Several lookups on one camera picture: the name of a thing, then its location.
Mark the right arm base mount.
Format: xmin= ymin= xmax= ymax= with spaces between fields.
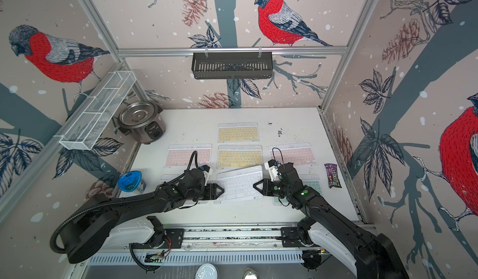
xmin=278 ymin=216 xmax=334 ymax=249

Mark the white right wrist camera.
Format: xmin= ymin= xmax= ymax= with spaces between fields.
xmin=264 ymin=159 xmax=280 ymax=181

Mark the near left pink keyboard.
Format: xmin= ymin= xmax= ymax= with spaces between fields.
xmin=161 ymin=174 xmax=208 ymax=206

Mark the white wire mesh shelf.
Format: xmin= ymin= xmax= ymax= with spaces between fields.
xmin=59 ymin=71 xmax=136 ymax=150

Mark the far left pink keyboard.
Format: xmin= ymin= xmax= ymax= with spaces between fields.
xmin=164 ymin=143 xmax=212 ymax=167

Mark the far right pink keyboard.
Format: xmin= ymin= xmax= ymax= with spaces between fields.
xmin=268 ymin=143 xmax=317 ymax=166

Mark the black hanging basket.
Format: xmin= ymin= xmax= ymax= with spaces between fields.
xmin=192 ymin=52 xmax=273 ymax=80

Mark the yellow keyboard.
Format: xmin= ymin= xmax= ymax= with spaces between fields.
xmin=218 ymin=122 xmax=260 ymax=143
xmin=217 ymin=145 xmax=263 ymax=168

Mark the green keyboard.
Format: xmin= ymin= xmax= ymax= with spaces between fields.
xmin=273 ymin=174 xmax=322 ymax=206

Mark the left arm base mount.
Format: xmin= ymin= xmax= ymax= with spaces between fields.
xmin=130 ymin=216 xmax=185 ymax=250

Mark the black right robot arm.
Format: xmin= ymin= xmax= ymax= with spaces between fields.
xmin=253 ymin=160 xmax=409 ymax=279

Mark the silver rice cooker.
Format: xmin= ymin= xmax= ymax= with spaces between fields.
xmin=118 ymin=101 xmax=166 ymax=145

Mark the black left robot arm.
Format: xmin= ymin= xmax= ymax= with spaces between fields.
xmin=49 ymin=165 xmax=225 ymax=264

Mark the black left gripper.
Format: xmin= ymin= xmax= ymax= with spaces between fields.
xmin=186 ymin=183 xmax=226 ymax=202

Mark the white keyboard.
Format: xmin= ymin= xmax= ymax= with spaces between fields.
xmin=214 ymin=165 xmax=263 ymax=204

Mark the white round lid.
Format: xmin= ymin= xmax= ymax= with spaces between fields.
xmin=195 ymin=264 xmax=219 ymax=279

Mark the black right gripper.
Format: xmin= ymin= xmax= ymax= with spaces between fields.
xmin=253 ymin=177 xmax=293 ymax=198

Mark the aluminium mounting rail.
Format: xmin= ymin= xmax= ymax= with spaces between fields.
xmin=80 ymin=224 xmax=374 ymax=252

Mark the pink keyboard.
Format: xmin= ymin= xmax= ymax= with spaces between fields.
xmin=268 ymin=143 xmax=317 ymax=166
xmin=161 ymin=174 xmax=208 ymax=206
xmin=164 ymin=143 xmax=212 ymax=167

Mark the purple candy bar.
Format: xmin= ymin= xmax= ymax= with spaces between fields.
xmin=324 ymin=163 xmax=342 ymax=188

